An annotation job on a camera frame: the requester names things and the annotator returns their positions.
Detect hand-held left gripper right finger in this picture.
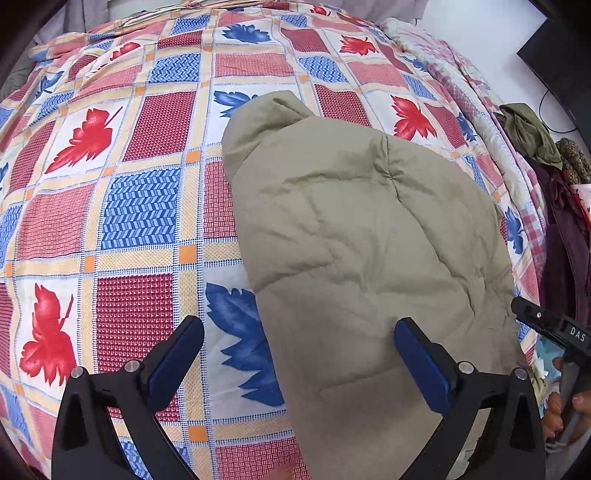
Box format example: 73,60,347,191
394,318,546,480

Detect grey cloth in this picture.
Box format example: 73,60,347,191
9,0,114,88

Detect pink floral quilt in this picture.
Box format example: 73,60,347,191
381,17,552,333

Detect black monitor cable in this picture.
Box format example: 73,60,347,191
539,88,566,132

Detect dark maroon cloth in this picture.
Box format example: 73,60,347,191
526,154,591,324

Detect black monitor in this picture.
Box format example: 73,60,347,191
516,14,591,137

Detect brown patterned cloth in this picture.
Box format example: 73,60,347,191
555,137,591,184

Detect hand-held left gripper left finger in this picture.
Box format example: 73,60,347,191
51,315,206,480

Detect olive green garment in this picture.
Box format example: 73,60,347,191
495,103,563,170

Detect beige puffer jacket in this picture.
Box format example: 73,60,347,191
222,91,532,480

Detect person's right hand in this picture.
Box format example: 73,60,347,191
542,357,591,455

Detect leaf-patterned checked bedspread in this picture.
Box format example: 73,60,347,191
0,0,541,480

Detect light blue plastic bag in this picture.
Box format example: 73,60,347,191
526,335,561,388

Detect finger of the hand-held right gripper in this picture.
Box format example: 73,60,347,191
510,296,561,332

